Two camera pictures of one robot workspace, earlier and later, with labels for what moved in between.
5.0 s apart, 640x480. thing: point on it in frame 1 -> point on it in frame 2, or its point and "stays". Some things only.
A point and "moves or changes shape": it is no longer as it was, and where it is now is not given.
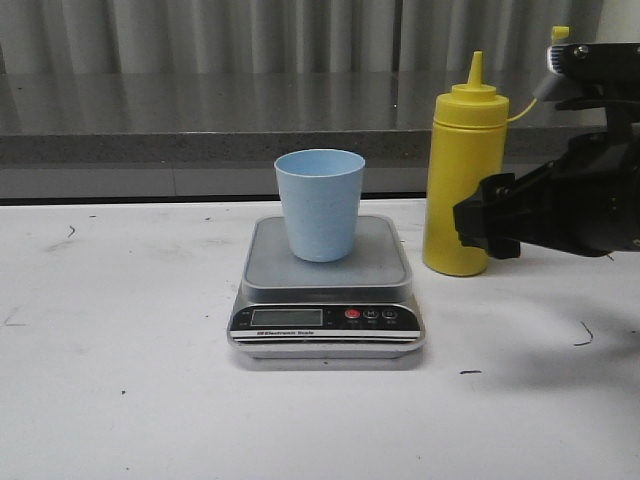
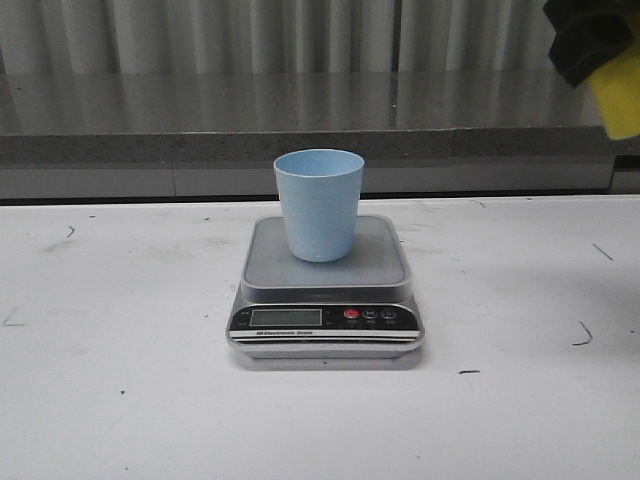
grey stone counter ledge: (215, 135) stays
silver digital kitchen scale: (359, 307) stays
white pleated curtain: (227, 37) stays
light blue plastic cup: (321, 194) stays
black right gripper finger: (501, 214) -> (588, 34)
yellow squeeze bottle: (469, 139) moves or changes shape
